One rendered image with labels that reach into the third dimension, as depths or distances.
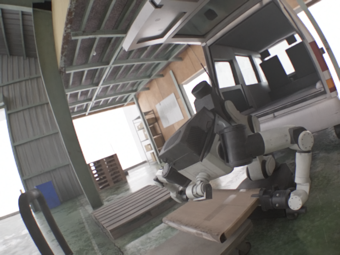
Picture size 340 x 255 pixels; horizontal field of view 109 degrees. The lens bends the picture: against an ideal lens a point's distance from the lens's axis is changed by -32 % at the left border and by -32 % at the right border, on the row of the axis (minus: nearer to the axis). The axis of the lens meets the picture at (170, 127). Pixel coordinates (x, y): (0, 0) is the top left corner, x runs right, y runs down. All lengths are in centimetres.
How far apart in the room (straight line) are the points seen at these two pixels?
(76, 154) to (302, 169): 350
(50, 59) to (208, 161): 414
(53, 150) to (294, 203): 668
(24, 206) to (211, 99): 92
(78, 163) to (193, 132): 310
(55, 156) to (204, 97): 621
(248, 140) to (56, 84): 386
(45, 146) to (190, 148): 638
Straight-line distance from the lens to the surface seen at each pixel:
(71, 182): 674
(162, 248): 107
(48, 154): 680
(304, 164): 80
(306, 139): 75
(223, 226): 82
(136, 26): 156
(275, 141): 70
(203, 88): 97
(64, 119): 380
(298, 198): 81
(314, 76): 372
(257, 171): 135
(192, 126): 75
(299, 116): 183
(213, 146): 73
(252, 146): 66
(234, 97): 264
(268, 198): 90
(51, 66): 435
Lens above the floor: 77
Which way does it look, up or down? 3 degrees up
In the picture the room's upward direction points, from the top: 22 degrees counter-clockwise
